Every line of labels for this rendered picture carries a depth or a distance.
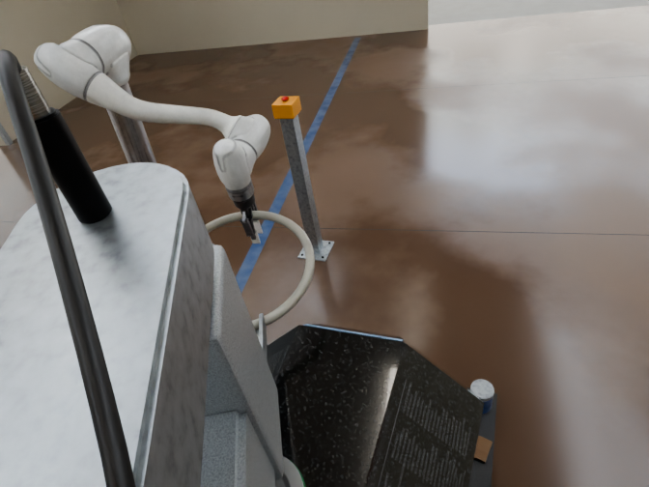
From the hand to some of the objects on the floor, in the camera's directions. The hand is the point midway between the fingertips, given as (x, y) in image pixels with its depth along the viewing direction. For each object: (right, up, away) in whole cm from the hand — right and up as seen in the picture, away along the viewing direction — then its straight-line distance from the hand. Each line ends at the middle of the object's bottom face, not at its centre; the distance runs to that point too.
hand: (256, 232), depth 171 cm
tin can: (+98, -79, +40) cm, 132 cm away
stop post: (+20, -9, +143) cm, 144 cm away
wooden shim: (+85, -90, +28) cm, 128 cm away
